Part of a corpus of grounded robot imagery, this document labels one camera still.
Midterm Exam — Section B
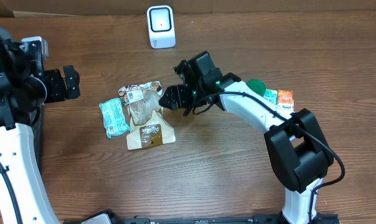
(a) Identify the beige brown food pouch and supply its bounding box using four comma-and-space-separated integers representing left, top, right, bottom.
118, 81, 176, 150

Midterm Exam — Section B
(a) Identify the green lid jar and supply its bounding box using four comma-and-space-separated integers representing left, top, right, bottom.
247, 80, 266, 96

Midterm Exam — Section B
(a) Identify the teal snack packet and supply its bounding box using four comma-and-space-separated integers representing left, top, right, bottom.
99, 98, 130, 139

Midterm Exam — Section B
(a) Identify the teal tissue pack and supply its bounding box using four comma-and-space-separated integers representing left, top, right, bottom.
263, 89, 278, 105

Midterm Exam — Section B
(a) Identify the orange Kleenex tissue pack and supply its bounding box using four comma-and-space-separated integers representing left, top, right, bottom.
277, 90, 294, 110

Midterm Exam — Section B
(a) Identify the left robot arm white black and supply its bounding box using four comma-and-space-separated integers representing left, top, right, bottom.
0, 28, 80, 223

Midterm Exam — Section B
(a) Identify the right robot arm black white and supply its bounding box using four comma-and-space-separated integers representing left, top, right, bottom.
159, 52, 339, 223

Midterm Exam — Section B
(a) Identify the white barcode scanner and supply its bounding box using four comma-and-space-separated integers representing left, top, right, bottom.
146, 5, 176, 49

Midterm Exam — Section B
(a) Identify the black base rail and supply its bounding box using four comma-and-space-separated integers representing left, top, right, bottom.
63, 208, 341, 224

